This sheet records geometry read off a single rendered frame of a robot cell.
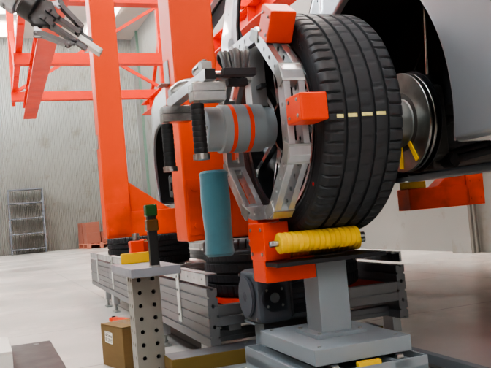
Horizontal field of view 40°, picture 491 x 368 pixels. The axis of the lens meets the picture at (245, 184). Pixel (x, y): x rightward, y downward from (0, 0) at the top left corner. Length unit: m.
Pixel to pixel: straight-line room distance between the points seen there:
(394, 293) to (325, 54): 1.32
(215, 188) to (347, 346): 0.59
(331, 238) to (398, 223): 6.50
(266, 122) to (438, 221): 5.93
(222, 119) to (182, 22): 0.68
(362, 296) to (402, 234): 5.60
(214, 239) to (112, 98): 2.46
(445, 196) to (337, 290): 3.31
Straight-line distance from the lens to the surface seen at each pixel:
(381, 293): 2.80
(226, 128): 1.87
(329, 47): 1.81
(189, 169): 2.37
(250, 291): 2.24
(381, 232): 8.70
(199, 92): 1.73
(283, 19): 1.83
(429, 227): 7.86
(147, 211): 2.25
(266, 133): 1.91
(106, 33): 4.43
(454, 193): 5.30
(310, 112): 1.65
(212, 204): 1.99
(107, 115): 4.31
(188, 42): 2.45
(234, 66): 1.76
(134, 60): 11.31
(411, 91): 2.18
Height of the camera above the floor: 0.60
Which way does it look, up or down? 3 degrees up
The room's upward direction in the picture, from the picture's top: 5 degrees counter-clockwise
